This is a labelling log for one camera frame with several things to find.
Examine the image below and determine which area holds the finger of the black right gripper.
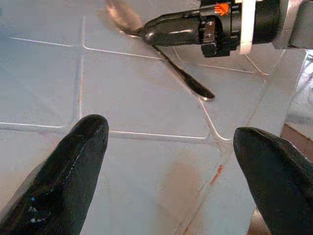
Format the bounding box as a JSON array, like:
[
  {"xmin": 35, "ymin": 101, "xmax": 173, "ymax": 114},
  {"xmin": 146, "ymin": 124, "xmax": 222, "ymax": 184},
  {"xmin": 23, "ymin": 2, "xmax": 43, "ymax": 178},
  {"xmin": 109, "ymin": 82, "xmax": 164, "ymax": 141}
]
[
  {"xmin": 142, "ymin": 9, "xmax": 203, "ymax": 34},
  {"xmin": 144, "ymin": 29, "xmax": 204, "ymax": 47}
]

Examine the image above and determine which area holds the steel spoon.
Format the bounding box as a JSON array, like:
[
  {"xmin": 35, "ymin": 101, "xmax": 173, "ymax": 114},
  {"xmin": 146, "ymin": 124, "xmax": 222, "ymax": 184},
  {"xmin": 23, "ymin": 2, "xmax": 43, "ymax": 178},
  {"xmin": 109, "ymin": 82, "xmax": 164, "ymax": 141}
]
[{"xmin": 105, "ymin": 0, "xmax": 216, "ymax": 101}]

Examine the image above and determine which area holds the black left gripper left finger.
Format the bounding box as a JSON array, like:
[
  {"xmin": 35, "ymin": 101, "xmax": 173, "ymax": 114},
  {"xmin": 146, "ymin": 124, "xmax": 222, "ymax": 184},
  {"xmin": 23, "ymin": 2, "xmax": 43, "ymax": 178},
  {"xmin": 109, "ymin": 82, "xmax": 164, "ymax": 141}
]
[{"xmin": 0, "ymin": 114, "xmax": 110, "ymax": 235}]

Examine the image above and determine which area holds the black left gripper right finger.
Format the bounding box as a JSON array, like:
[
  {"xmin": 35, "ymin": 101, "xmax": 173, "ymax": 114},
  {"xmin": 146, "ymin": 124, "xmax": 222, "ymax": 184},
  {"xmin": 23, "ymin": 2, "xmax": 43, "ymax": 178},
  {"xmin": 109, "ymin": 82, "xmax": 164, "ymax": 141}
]
[{"xmin": 233, "ymin": 126, "xmax": 313, "ymax": 235}]

